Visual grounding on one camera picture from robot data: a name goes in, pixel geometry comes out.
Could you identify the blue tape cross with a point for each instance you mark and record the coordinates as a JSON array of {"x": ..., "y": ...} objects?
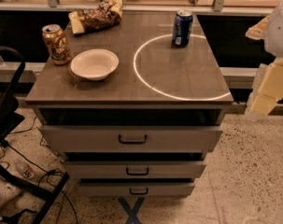
[{"x": 132, "y": 212}]

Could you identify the grey drawer cabinet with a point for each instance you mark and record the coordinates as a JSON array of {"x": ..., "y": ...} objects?
[{"x": 155, "y": 84}]

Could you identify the middle drawer with handle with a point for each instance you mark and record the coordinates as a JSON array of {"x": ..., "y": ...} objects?
[{"x": 134, "y": 169}]

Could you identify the brown chip bag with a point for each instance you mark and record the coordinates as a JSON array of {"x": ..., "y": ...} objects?
[{"x": 105, "y": 15}]

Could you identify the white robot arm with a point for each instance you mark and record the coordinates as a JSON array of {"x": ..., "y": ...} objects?
[{"x": 273, "y": 43}]

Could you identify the orange soda can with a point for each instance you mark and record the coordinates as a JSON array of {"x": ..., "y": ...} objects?
[{"x": 56, "y": 44}]

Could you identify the white paper bowl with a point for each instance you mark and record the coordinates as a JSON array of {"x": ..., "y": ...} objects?
[{"x": 94, "y": 64}]

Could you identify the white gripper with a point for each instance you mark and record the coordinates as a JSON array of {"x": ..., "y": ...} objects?
[{"x": 280, "y": 32}]

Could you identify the bottom drawer with handle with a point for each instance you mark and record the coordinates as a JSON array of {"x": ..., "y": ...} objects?
[{"x": 137, "y": 189}]

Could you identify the drawer with handle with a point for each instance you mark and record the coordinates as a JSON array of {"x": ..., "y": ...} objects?
[
  {"x": 137, "y": 189},
  {"x": 130, "y": 139},
  {"x": 134, "y": 169}
]

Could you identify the top drawer with handle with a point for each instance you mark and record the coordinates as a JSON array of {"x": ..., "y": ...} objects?
[{"x": 130, "y": 139}]

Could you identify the blue soda can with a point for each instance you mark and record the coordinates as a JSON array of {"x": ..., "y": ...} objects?
[{"x": 182, "y": 28}]

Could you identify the plastic water bottle on floor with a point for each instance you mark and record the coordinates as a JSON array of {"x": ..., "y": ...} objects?
[{"x": 24, "y": 169}]

